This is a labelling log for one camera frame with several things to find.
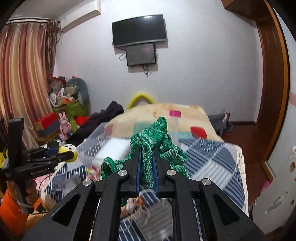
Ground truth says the operator left hand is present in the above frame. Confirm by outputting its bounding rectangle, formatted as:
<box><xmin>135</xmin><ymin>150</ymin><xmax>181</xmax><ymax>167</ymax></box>
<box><xmin>6</xmin><ymin>180</ymin><xmax>39</xmax><ymax>205</ymax></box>

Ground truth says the white air conditioner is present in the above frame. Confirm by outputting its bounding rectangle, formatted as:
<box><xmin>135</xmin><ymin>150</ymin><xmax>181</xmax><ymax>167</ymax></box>
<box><xmin>58</xmin><ymin>0</ymin><xmax>101</xmax><ymax>33</ymax></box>

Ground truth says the white foam block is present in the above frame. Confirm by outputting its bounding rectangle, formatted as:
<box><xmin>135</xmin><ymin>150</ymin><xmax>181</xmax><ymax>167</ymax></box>
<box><xmin>91</xmin><ymin>138</ymin><xmax>130</xmax><ymax>167</ymax></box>

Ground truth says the blue patterned tablecloth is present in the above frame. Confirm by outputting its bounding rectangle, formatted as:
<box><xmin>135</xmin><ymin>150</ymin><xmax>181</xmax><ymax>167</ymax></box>
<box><xmin>41</xmin><ymin>138</ymin><xmax>248</xmax><ymax>240</ymax></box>

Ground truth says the green cardboard box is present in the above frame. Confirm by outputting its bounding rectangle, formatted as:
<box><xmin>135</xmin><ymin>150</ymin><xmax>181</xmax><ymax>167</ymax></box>
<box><xmin>53</xmin><ymin>100</ymin><xmax>88</xmax><ymax>119</ymax></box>

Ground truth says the yellow curved pillow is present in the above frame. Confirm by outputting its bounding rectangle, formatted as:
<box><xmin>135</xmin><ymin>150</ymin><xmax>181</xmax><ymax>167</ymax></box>
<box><xmin>127</xmin><ymin>91</ymin><xmax>157</xmax><ymax>109</ymax></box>

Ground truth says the curved black television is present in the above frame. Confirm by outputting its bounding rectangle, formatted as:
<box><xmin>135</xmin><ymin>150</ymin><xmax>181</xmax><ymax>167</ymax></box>
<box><xmin>112</xmin><ymin>15</ymin><xmax>167</xmax><ymax>48</ymax></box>

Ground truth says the clear plastic storage box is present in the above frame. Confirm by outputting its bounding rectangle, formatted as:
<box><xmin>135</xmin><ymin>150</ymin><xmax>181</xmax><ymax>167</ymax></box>
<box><xmin>76</xmin><ymin>117</ymin><xmax>180</xmax><ymax>170</ymax></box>

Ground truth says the beige patchwork blanket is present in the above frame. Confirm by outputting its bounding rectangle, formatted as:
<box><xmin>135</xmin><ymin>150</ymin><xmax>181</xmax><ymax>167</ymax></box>
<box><xmin>104</xmin><ymin>103</ymin><xmax>223</xmax><ymax>142</ymax></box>

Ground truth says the yellow plush chick toy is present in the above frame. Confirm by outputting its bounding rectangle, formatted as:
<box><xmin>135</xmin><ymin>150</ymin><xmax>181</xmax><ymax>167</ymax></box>
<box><xmin>58</xmin><ymin>144</ymin><xmax>78</xmax><ymax>163</ymax></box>

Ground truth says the pink rabbit doll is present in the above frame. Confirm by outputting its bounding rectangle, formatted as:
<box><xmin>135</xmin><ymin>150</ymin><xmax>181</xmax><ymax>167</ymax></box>
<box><xmin>59</xmin><ymin>111</ymin><xmax>72</xmax><ymax>141</ymax></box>

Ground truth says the floral fabric scrunchie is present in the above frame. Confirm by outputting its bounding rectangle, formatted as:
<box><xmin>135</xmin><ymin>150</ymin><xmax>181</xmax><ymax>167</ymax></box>
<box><xmin>120</xmin><ymin>196</ymin><xmax>151</xmax><ymax>219</ymax></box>

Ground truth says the brown wooden door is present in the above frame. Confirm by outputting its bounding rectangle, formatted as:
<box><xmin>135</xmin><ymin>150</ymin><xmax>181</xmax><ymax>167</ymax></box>
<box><xmin>222</xmin><ymin>1</ymin><xmax>290</xmax><ymax>170</ymax></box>

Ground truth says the dark bag on floor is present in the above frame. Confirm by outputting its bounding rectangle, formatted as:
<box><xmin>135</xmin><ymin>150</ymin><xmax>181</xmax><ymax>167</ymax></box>
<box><xmin>208</xmin><ymin>108</ymin><xmax>233</xmax><ymax>137</ymax></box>

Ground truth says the black clothes pile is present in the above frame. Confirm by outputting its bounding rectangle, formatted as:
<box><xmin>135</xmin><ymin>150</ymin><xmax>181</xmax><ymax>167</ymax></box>
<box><xmin>66</xmin><ymin>101</ymin><xmax>124</xmax><ymax>147</ymax></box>

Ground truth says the grey-green plush toy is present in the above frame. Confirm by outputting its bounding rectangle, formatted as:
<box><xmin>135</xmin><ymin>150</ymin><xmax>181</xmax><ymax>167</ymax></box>
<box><xmin>66</xmin><ymin>77</ymin><xmax>91</xmax><ymax>115</ymax></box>

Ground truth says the green knitted cloth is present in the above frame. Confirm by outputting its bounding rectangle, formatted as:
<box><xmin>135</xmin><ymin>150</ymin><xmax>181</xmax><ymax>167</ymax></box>
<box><xmin>101</xmin><ymin>117</ymin><xmax>188</xmax><ymax>189</ymax></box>

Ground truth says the small wall monitor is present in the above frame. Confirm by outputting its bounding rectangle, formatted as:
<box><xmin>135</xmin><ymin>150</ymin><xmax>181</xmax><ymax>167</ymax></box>
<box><xmin>125</xmin><ymin>43</ymin><xmax>157</xmax><ymax>67</ymax></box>

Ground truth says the red box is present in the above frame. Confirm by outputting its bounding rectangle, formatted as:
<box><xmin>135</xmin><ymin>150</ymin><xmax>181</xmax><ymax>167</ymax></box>
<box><xmin>34</xmin><ymin>113</ymin><xmax>58</xmax><ymax>131</ymax></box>

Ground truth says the striped pink curtain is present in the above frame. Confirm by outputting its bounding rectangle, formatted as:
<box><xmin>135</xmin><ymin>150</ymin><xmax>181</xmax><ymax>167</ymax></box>
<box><xmin>1</xmin><ymin>19</ymin><xmax>59</xmax><ymax>149</ymax></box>

